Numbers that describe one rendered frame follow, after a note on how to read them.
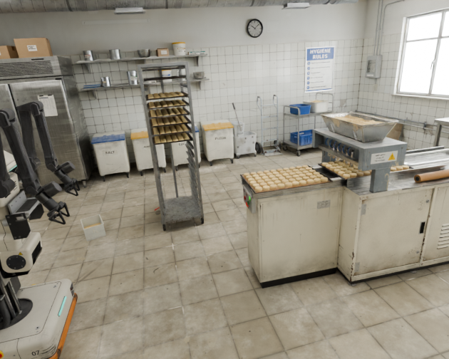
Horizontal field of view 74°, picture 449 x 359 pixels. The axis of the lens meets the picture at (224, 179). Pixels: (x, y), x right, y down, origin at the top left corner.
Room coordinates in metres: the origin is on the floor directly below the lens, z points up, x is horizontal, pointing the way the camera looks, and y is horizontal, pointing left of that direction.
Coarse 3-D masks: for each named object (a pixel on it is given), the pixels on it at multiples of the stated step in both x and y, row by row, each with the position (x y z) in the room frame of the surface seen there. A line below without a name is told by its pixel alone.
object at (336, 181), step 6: (444, 162) 2.26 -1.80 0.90; (336, 180) 2.07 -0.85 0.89; (342, 180) 2.08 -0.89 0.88; (306, 186) 2.03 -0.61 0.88; (312, 186) 2.04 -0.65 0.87; (318, 186) 2.04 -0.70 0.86; (324, 186) 2.05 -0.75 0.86; (330, 186) 2.06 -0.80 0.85; (336, 186) 2.07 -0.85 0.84; (252, 192) 1.95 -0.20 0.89; (264, 192) 1.97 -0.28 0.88; (270, 192) 1.98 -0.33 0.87; (276, 192) 1.98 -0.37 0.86; (282, 192) 1.99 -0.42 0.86; (288, 192) 2.00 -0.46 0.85; (294, 192) 2.01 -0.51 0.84; (252, 198) 1.96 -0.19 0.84
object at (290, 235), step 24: (312, 192) 2.03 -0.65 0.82; (336, 192) 2.06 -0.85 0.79; (264, 216) 1.96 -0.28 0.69; (288, 216) 1.99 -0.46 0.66; (312, 216) 2.03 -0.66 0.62; (336, 216) 2.06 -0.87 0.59; (264, 240) 1.96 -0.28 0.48; (288, 240) 1.99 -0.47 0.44; (312, 240) 2.03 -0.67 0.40; (336, 240) 2.07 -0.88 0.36; (264, 264) 1.95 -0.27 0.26; (288, 264) 1.99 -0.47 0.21; (312, 264) 2.03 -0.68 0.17; (336, 264) 2.07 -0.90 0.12
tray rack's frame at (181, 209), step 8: (144, 64) 2.99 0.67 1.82; (152, 64) 3.01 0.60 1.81; (160, 64) 3.03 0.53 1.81; (168, 64) 3.05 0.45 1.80; (176, 64) 3.06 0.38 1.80; (184, 64) 3.08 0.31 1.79; (160, 72) 3.65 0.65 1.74; (160, 80) 3.64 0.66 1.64; (176, 184) 3.65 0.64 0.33; (176, 192) 3.65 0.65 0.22; (168, 200) 3.58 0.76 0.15; (176, 200) 3.56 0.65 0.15; (184, 200) 3.54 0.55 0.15; (192, 200) 3.52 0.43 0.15; (168, 208) 3.34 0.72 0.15; (176, 208) 3.32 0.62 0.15; (184, 208) 3.31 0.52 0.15; (192, 208) 3.29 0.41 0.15; (168, 216) 3.13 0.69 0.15; (176, 216) 3.11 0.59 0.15; (184, 216) 3.10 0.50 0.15; (192, 216) 3.08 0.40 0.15; (200, 216) 3.08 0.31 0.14
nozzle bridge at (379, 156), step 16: (320, 128) 2.60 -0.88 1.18; (320, 144) 2.55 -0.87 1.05; (336, 144) 2.35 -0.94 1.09; (352, 144) 2.02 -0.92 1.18; (368, 144) 1.98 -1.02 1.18; (384, 144) 1.96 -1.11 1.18; (400, 144) 1.93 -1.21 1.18; (352, 160) 2.05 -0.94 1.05; (368, 160) 1.89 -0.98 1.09; (384, 160) 1.91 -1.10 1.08; (400, 160) 1.94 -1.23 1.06; (384, 176) 1.92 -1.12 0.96
